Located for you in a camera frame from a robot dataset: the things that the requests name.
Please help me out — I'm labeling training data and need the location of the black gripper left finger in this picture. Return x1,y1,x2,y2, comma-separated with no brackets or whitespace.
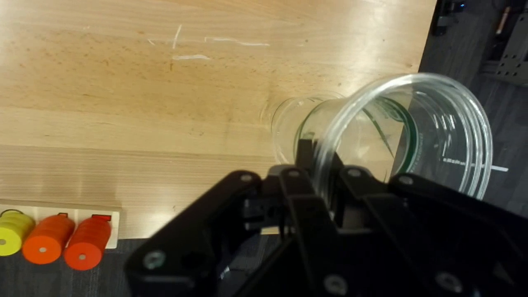
123,139,359,297

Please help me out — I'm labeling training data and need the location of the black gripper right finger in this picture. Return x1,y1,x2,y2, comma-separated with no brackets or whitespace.
321,156,528,297

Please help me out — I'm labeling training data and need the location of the red-orange toy disc stack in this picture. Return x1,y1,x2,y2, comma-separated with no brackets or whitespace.
62,214,113,275

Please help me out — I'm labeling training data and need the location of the orange toy disc stack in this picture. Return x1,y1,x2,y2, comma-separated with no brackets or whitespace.
21,212,77,268

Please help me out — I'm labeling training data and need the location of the yellow toy disc stack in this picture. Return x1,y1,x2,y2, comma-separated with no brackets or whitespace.
0,209,36,260

